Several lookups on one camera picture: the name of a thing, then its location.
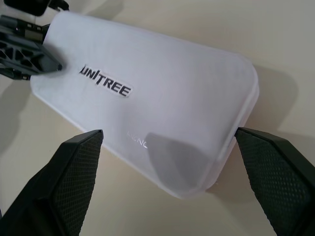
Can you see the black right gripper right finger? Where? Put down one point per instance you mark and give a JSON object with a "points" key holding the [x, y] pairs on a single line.
{"points": [[280, 177]]}

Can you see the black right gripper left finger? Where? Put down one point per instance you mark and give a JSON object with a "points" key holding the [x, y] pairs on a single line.
{"points": [[61, 186]]}

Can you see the white Unitree plastic box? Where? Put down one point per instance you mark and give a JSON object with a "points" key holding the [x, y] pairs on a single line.
{"points": [[167, 81]]}

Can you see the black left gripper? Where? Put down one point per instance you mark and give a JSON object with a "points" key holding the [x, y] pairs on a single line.
{"points": [[17, 24]]}

